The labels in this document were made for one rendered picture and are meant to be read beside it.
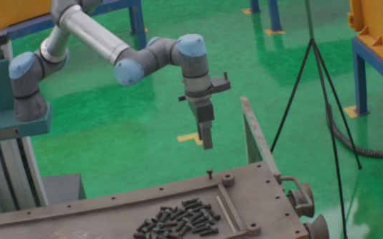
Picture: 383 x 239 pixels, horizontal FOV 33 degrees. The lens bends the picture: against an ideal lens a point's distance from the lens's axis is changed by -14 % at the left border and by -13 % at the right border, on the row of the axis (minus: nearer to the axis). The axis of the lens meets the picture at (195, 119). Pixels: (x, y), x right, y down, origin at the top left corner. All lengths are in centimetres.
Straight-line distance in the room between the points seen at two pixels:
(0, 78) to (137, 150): 276
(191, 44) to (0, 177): 133
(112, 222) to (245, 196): 40
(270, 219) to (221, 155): 309
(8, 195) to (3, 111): 49
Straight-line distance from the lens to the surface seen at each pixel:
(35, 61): 256
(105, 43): 206
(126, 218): 210
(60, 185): 338
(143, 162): 514
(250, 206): 207
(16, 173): 298
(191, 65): 202
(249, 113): 288
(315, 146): 504
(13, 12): 695
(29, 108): 256
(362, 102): 540
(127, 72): 198
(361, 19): 529
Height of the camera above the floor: 252
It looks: 27 degrees down
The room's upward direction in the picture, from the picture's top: 8 degrees counter-clockwise
